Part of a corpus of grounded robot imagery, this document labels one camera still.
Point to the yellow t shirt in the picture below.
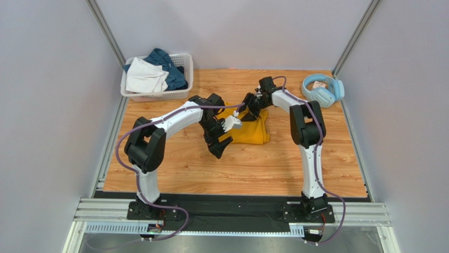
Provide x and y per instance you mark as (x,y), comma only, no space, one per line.
(251,132)

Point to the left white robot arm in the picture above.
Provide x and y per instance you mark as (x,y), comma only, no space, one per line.
(145,147)

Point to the teal t shirt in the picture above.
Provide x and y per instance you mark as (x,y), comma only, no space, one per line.
(175,79)

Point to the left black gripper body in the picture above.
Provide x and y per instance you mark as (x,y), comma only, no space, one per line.
(212,128)

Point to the white t shirt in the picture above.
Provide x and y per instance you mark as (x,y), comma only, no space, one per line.
(144,77)

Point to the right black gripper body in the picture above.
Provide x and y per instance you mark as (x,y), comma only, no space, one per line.
(253,104)

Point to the white slotted cable duct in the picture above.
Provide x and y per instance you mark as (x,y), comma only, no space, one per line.
(145,228)

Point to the white plastic laundry basket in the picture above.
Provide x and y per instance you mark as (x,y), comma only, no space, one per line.
(182,59)

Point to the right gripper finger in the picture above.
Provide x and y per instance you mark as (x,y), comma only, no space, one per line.
(250,117)
(246,102)

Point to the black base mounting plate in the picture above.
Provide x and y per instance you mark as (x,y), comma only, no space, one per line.
(256,224)

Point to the aluminium frame rail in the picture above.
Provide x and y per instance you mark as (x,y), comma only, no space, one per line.
(122,210)

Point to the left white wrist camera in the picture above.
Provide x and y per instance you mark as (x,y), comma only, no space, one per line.
(232,122)

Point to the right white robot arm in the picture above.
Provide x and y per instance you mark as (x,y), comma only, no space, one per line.
(307,131)

